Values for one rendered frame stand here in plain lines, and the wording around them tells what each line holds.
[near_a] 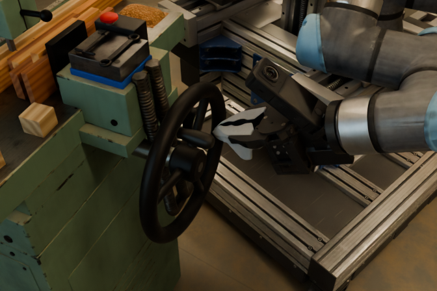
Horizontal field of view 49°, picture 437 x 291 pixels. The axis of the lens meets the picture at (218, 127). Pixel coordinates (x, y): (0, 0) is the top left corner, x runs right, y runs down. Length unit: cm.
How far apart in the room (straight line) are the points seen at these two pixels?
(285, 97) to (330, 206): 99
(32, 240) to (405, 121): 60
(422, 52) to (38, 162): 57
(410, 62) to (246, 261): 115
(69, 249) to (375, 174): 110
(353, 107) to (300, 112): 7
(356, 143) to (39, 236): 53
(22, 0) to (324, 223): 108
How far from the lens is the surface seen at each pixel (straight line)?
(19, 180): 77
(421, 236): 188
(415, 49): 66
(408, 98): 59
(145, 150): 85
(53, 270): 94
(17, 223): 83
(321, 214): 156
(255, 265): 167
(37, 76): 84
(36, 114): 79
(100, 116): 81
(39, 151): 78
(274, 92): 62
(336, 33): 66
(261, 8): 148
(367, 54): 65
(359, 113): 60
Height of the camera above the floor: 141
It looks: 41 degrees down
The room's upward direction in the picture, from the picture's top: straight up
